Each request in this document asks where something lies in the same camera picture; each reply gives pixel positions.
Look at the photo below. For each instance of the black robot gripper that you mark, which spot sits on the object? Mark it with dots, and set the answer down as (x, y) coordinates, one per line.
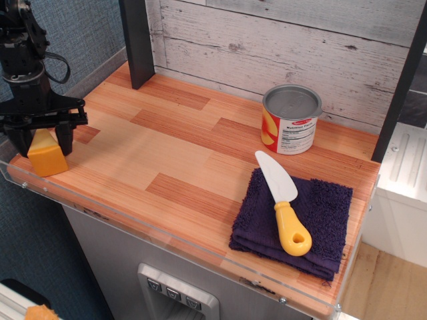
(35, 105)

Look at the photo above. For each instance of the yellow cheese wedge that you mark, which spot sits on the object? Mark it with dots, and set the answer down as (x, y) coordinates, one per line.
(46, 155)

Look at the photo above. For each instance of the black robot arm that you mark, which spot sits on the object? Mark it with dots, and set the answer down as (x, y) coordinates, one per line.
(23, 42)

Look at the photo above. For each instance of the toy tin can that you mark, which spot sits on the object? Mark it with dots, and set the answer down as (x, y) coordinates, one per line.
(289, 117)

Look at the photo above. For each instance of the grey toy fridge cabinet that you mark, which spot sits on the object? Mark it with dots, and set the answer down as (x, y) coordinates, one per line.
(114, 256)

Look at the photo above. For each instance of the clear acrylic table guard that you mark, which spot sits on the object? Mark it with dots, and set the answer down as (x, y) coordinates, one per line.
(172, 161)

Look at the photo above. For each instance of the white black corner object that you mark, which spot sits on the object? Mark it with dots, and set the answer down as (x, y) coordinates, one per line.
(17, 297)

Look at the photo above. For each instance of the orange sponge piece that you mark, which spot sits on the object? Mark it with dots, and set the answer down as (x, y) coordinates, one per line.
(40, 312)

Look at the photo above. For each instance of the silver dispenser button panel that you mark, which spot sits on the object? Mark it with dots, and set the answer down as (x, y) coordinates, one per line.
(168, 297)

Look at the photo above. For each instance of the white toy sink unit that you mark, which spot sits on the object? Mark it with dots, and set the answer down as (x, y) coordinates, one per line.
(396, 219)

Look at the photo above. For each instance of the dark left shelf post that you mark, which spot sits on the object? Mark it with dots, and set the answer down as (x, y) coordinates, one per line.
(137, 41)

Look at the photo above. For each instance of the dark shelf post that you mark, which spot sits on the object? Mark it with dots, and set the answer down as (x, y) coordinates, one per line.
(137, 41)
(409, 69)

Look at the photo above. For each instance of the toy knife yellow handle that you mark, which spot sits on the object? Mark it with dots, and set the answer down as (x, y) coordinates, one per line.
(294, 238)

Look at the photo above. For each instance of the dark right shelf post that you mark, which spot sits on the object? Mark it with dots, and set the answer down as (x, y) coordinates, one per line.
(409, 69)

